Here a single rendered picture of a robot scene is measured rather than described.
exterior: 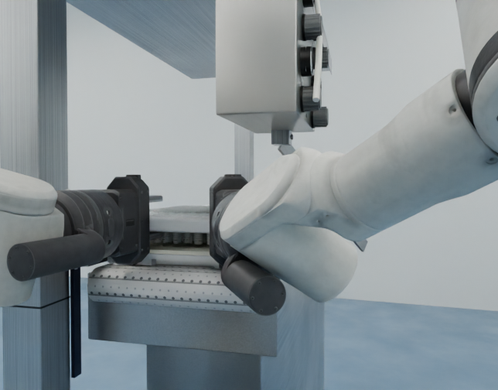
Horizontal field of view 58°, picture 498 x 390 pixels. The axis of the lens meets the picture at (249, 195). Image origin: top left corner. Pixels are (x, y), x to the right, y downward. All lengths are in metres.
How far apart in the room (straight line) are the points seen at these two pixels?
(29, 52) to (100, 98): 4.16
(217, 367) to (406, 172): 0.55
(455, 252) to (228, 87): 3.37
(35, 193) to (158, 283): 0.24
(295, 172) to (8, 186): 0.27
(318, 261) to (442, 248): 3.44
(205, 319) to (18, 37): 0.44
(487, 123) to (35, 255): 0.37
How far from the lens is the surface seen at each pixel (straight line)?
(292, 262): 0.40
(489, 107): 0.23
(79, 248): 0.48
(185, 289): 0.62
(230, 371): 0.78
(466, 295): 3.91
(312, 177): 0.34
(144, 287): 0.65
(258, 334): 0.64
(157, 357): 0.82
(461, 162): 0.29
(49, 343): 0.67
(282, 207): 0.34
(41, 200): 0.47
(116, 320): 0.71
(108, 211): 0.56
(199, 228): 0.65
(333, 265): 0.41
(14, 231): 0.48
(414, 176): 0.30
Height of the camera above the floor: 0.95
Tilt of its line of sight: 1 degrees down
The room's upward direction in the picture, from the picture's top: straight up
